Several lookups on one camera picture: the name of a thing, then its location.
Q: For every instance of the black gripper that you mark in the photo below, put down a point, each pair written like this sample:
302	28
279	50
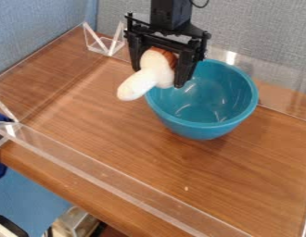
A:
186	40

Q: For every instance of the white brown toy mushroom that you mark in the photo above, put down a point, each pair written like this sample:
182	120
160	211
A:
156	73

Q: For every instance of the blue plastic bowl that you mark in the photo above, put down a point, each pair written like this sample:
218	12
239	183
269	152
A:
211	105

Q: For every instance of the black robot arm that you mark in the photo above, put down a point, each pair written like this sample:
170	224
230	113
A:
173	12

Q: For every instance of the clear acrylic back barrier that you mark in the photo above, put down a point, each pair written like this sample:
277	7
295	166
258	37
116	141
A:
282	84

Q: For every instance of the clear acrylic barrier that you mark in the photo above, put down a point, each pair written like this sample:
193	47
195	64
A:
282	84
102	188

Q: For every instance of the clear acrylic front barrier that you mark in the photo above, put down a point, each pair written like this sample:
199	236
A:
102	188

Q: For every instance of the black white device corner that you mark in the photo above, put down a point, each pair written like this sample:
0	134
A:
9	229

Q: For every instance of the clear acrylic corner bracket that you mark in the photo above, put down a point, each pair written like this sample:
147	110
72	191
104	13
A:
102	44

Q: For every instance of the metal table leg frame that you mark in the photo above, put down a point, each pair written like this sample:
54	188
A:
75	223

